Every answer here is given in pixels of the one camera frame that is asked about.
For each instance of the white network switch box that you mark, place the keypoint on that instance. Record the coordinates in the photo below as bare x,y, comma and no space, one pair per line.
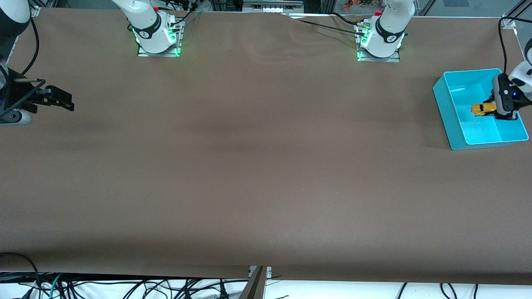
272,7

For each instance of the metal corner bracket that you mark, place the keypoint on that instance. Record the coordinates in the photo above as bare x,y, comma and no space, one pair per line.
508,23

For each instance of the yellow beetle toy car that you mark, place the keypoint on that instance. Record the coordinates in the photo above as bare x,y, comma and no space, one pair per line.
482,109

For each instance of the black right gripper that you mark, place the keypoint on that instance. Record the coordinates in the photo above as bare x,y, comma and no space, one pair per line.
25,96

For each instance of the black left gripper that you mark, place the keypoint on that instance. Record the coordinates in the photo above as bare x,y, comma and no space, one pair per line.
504,97

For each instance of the aluminium frame profile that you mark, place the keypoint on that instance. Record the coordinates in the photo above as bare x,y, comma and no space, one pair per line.
519,8

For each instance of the turquoise plastic bin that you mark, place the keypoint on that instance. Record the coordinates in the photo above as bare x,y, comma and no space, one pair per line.
478,133

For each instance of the brown table cover sheet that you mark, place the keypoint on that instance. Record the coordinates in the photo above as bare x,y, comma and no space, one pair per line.
249,145

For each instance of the small metal table bracket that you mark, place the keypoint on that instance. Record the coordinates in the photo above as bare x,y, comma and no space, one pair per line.
269,272

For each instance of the orange background objects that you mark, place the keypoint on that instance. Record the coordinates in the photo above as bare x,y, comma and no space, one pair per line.
348,5

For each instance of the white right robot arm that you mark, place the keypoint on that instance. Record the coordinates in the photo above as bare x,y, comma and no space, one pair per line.
12,8

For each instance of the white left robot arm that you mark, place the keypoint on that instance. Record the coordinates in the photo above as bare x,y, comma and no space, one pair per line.
384,49

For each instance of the grey support beam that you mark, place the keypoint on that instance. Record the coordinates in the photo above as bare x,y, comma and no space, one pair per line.
254,286

